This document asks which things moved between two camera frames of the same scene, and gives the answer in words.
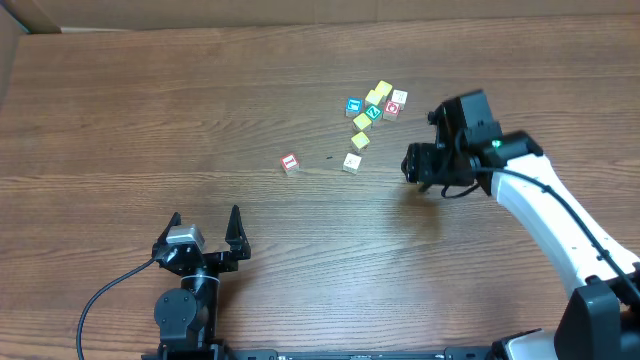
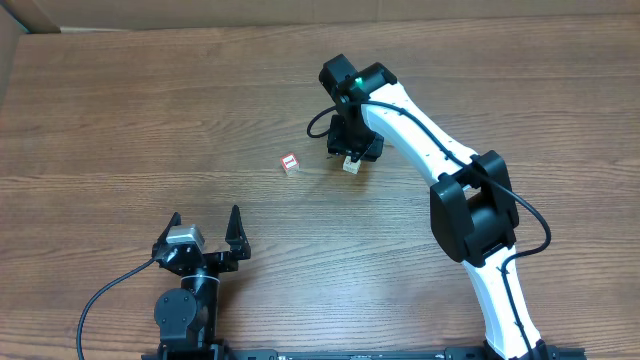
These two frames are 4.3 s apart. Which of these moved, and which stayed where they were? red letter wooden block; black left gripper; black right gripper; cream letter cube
Moved: black right gripper
Stayed: black left gripper; cream letter cube; red letter wooden block
